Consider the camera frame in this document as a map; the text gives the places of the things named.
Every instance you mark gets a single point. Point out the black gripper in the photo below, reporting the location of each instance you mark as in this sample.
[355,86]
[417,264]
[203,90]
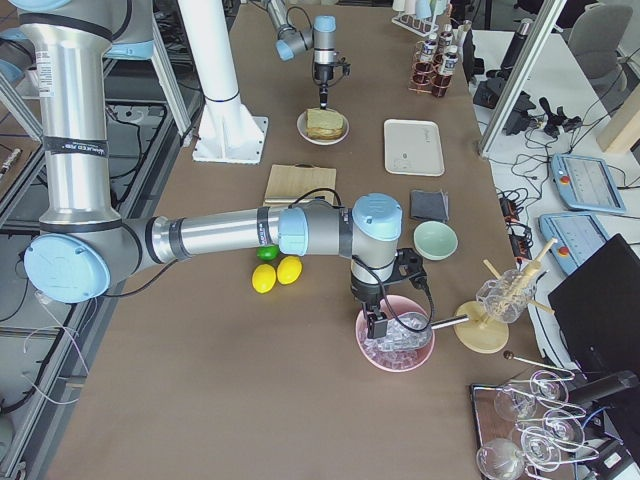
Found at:
[364,291]
[322,74]

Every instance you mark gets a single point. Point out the bread slice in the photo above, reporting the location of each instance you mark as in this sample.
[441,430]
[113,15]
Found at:
[322,134]
[319,118]

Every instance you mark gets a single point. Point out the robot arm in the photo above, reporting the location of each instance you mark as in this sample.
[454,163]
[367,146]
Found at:
[328,66]
[85,246]

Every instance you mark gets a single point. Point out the cream rabbit serving tray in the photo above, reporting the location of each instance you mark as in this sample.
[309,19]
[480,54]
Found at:
[413,147]

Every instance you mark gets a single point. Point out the wine glass tray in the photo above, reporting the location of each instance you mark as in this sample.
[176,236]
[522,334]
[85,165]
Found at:
[521,436]

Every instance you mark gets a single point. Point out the white round plate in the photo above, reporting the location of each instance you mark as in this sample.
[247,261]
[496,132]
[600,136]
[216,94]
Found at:
[301,125]

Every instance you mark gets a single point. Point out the steel ice scoop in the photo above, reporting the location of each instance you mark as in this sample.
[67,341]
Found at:
[413,330]

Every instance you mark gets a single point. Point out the pink ice bowl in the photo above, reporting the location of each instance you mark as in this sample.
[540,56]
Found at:
[394,361]

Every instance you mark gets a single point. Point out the wooden cutting board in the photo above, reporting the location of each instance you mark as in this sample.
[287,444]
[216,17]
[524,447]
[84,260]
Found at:
[286,183]

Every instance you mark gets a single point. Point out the mint green bowl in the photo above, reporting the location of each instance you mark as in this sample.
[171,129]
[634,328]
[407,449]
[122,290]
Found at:
[435,240]

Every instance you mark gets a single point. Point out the right tea bottle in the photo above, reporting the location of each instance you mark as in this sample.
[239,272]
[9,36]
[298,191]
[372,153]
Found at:
[424,54]

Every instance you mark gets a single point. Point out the tea bottle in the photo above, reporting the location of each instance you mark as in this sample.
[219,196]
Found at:
[445,38]
[444,72]
[424,54]

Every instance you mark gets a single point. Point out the wooden mug tree stand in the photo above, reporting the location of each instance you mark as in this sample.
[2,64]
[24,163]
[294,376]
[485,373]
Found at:
[482,333]

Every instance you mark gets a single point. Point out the upper whole lemon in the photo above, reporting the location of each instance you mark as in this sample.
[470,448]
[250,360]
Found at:
[289,270]

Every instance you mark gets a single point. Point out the whole lemon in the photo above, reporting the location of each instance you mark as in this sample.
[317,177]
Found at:
[263,278]
[289,270]

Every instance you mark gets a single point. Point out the front tea bottle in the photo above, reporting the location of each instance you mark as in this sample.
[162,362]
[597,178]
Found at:
[444,72]

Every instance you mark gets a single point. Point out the white cup rack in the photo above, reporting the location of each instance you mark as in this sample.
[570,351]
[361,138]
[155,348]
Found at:
[419,16]

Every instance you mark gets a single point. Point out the lower whole lemon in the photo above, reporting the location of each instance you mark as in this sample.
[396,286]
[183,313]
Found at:
[263,278]

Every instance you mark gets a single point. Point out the glass pitcher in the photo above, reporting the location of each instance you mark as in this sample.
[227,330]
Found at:
[505,298]

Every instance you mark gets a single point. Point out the green lime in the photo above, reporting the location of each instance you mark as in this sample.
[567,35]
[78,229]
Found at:
[268,253]

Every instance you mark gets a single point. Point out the grey folded cloth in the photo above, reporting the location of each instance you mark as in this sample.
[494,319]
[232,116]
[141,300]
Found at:
[429,206]

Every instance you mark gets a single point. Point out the left tea bottle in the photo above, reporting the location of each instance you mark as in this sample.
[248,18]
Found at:
[445,38]

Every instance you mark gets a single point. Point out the white support column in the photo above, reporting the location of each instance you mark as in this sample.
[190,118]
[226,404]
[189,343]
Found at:
[207,33]

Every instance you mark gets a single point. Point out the near blue teach pendant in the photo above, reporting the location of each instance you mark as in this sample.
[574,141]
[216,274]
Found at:
[579,235]

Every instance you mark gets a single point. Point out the blue teach pendant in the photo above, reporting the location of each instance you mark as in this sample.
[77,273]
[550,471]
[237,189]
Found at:
[579,235]
[585,183]

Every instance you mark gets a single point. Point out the black laptop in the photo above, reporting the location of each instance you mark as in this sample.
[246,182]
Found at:
[597,309]

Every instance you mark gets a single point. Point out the far blue teach pendant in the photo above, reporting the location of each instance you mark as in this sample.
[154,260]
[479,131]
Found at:
[585,183]

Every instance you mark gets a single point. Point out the grey office chair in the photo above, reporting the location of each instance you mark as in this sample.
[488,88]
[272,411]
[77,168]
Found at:
[594,40]

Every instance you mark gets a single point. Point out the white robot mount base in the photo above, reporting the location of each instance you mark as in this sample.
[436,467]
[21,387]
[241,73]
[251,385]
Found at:
[229,133]

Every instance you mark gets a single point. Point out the copper wire bottle rack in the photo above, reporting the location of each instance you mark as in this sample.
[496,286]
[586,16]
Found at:
[427,88]

